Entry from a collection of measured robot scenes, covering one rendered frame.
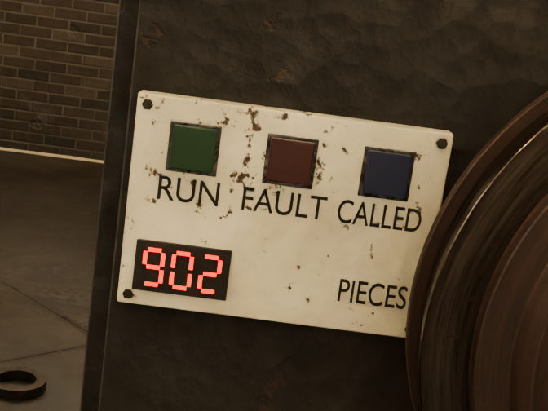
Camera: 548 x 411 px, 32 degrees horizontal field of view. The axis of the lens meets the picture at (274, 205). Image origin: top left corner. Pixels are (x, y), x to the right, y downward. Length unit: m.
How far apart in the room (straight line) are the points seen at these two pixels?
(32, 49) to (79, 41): 0.34
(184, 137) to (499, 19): 0.27
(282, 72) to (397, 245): 0.17
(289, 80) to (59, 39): 6.14
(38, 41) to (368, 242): 6.21
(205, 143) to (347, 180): 0.12
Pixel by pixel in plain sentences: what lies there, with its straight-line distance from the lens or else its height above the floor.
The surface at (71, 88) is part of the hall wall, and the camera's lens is 6.92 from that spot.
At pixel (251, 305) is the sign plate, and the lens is 0.81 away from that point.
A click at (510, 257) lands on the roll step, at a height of 1.18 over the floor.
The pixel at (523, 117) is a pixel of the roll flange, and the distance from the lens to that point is 0.73.
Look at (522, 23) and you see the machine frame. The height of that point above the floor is 1.33.
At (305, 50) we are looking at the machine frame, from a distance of 0.79.
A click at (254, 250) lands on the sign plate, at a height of 1.12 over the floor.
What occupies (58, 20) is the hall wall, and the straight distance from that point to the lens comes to 6.90.
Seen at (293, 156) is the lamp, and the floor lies 1.20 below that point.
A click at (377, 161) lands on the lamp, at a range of 0.78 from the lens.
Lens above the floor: 1.33
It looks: 12 degrees down
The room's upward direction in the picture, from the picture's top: 8 degrees clockwise
